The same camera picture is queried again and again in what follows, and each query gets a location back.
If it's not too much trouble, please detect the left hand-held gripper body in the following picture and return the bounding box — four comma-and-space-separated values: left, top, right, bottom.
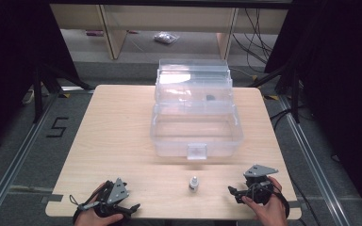
94, 177, 130, 218

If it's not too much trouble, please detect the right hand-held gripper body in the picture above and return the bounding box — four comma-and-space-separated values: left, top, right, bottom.
242, 164, 279, 205

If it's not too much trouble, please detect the person's right hand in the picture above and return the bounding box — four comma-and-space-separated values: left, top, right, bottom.
240, 176, 288, 226

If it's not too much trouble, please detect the person's left hand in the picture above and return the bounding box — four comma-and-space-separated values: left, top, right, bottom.
74, 183, 124, 226

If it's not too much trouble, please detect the small silver bolt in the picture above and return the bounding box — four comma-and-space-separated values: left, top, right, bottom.
189, 175, 200, 193

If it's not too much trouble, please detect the clear plastic storage box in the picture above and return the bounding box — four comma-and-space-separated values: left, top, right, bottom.
150, 58, 245, 161

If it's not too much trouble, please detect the black metal stand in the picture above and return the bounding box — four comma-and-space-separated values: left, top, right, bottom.
32, 62, 96, 124
247, 61, 302, 124

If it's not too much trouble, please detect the white power strip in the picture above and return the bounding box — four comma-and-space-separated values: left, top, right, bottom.
21, 89, 36, 105

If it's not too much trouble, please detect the black curtain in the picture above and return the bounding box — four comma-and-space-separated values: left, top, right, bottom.
0, 0, 80, 158
264, 0, 362, 218

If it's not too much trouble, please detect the pink object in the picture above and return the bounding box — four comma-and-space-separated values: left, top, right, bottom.
85, 29, 105, 38

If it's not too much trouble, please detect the clear plastic bag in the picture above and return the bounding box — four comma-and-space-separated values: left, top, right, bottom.
153, 31, 181, 45

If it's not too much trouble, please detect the light wooden shelf unit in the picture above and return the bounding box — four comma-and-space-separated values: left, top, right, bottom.
49, 3, 288, 60

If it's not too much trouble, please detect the black wrist strap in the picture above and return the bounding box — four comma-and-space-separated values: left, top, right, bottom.
68, 193, 92, 224

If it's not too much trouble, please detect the metal floor rail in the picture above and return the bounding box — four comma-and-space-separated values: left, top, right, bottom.
0, 89, 61, 226
277, 93, 354, 226

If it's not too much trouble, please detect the black floor cable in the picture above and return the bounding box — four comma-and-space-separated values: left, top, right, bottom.
269, 105, 309, 132

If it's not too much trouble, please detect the bundle of black cables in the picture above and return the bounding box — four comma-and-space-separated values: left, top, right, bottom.
231, 8, 275, 66

